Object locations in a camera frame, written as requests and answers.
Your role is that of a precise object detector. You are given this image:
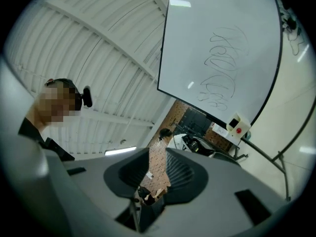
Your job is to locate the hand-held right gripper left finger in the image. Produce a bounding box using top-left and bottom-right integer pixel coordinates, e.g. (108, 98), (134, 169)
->
(61, 147), (151, 221)

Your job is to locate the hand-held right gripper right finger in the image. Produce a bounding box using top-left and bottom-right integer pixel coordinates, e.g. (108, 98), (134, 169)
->
(158, 148), (291, 232)

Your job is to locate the yellow whiteboard eraser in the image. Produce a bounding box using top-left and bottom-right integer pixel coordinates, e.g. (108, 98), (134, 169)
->
(226, 112), (252, 139)

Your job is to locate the white whiteboard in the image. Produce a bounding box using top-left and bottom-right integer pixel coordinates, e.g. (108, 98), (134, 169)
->
(157, 0), (283, 133)

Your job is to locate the black monitor screen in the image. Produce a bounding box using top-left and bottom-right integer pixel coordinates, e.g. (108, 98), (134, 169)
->
(181, 107), (213, 136)

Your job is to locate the person's head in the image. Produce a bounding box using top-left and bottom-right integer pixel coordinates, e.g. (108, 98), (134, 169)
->
(32, 78), (82, 128)

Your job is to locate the person's black shirt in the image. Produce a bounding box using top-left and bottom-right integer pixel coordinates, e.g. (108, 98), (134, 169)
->
(17, 117), (76, 161)

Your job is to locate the black head-mounted camera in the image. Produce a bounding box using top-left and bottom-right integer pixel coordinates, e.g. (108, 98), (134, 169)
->
(82, 85), (93, 108)

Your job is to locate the black floor cable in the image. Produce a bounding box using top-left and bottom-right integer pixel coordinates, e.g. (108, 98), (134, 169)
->
(280, 1), (307, 57)

